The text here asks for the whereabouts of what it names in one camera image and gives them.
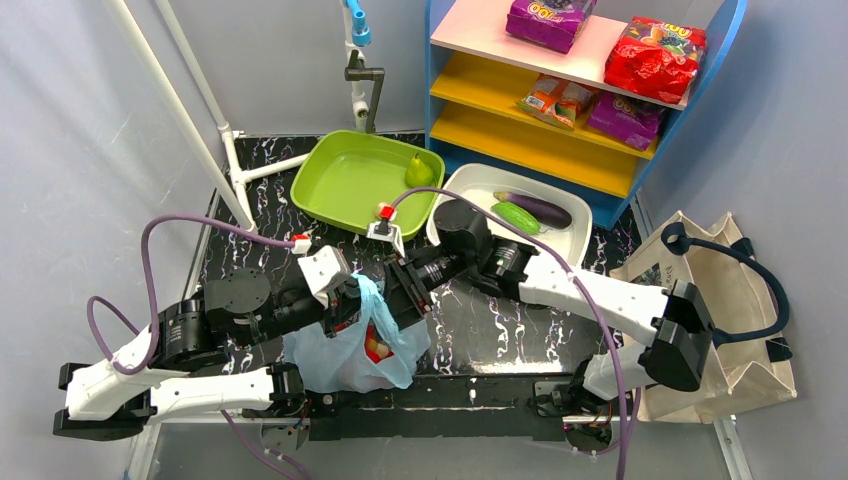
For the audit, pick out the green corn cob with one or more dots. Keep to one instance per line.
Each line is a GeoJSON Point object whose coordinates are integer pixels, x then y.
{"type": "Point", "coordinates": [517, 217]}

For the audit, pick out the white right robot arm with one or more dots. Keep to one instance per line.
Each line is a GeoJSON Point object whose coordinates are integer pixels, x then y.
{"type": "Point", "coordinates": [671, 328]}

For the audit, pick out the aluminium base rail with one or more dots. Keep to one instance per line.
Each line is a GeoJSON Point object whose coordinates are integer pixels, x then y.
{"type": "Point", "coordinates": [470, 330]}

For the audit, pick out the white rectangular tray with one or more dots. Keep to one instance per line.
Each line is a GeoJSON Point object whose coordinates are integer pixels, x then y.
{"type": "Point", "coordinates": [478, 182]}

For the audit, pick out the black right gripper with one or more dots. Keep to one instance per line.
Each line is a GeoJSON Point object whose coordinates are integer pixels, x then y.
{"type": "Point", "coordinates": [406, 287]}

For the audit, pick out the purple snack bag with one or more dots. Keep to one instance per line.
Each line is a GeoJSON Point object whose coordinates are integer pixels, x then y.
{"type": "Point", "coordinates": [634, 122]}
{"type": "Point", "coordinates": [554, 25]}

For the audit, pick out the red strawberry bunch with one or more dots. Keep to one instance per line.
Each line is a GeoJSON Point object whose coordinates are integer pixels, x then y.
{"type": "Point", "coordinates": [375, 349]}

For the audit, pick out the cream canvas tote bag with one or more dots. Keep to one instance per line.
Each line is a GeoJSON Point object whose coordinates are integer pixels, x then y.
{"type": "Point", "coordinates": [738, 377]}

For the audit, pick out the green pear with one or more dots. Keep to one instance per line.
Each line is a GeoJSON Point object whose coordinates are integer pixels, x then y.
{"type": "Point", "coordinates": [418, 173]}

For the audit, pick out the purple eggplant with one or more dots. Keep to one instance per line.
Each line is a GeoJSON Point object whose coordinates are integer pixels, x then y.
{"type": "Point", "coordinates": [545, 212]}

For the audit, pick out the blue shelf with coloured boards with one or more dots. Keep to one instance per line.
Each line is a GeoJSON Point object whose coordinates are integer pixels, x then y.
{"type": "Point", "coordinates": [476, 72]}

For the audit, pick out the green rectangular tray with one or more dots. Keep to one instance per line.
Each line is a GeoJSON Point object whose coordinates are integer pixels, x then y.
{"type": "Point", "coordinates": [348, 174]}

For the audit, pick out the grey faucet on pipe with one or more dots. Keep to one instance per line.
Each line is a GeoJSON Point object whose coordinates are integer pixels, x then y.
{"type": "Point", "coordinates": [366, 82]}

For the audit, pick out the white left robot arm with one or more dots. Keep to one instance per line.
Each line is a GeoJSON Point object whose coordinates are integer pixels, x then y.
{"type": "Point", "coordinates": [154, 377]}

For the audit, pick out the red snack bag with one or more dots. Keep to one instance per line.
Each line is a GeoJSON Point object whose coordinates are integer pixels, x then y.
{"type": "Point", "coordinates": [655, 59]}

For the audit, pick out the white pipe frame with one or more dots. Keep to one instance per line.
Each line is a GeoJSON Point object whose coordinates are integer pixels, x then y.
{"type": "Point", "coordinates": [160, 43]}

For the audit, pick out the light blue printed plastic bag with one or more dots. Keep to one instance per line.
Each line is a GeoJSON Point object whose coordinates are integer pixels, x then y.
{"type": "Point", "coordinates": [328, 365]}

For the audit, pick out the purple snack bag top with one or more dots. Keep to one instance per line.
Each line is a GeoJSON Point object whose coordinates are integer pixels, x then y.
{"type": "Point", "coordinates": [554, 25]}

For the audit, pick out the purple snack bag lower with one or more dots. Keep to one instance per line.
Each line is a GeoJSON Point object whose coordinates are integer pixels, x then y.
{"type": "Point", "coordinates": [634, 122]}

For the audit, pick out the orange snack bag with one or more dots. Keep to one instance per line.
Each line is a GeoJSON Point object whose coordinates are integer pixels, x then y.
{"type": "Point", "coordinates": [557, 102]}

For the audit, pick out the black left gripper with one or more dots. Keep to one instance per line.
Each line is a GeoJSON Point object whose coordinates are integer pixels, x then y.
{"type": "Point", "coordinates": [340, 312]}

